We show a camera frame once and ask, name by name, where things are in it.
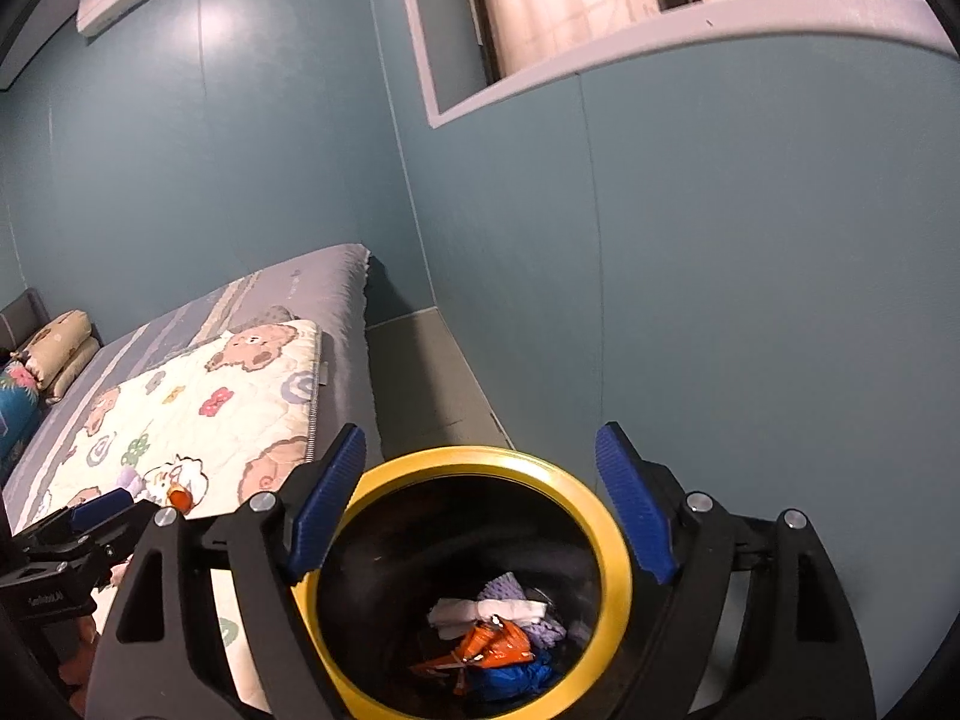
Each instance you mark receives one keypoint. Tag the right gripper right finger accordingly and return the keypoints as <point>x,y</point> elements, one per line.
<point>743,617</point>

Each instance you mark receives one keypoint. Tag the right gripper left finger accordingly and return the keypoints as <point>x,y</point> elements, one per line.
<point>162,653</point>

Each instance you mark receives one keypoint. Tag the blue plastic bag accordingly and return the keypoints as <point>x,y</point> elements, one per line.
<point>521,681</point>

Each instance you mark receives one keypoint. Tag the yellow rimmed black trash bin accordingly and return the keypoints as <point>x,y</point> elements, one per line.
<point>439,525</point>

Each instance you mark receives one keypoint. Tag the orange snack wrapper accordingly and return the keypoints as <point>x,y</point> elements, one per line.
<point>490,644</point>

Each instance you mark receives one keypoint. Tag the orange peel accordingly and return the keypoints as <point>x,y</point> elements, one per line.
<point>180,499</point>

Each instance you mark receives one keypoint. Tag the lavender mesh net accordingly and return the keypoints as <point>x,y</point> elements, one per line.
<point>543,635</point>

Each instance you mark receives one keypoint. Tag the left hand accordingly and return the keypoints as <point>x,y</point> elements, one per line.
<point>76,670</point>

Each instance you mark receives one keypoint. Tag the blue floral folded blanket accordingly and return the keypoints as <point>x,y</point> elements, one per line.
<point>20,403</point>

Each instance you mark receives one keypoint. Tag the cartoon bear quilt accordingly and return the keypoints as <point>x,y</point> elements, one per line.
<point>228,419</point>

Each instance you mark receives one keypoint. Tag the beige folded pillow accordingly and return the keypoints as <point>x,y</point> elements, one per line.
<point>59,352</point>

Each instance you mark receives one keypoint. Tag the grey bed headboard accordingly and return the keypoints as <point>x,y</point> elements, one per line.
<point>22,319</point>

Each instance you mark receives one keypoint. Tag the white crumpled tissue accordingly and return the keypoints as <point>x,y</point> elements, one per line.
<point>454,618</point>

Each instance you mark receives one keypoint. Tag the grey striped bed mattress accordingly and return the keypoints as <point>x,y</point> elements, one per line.
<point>327,287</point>

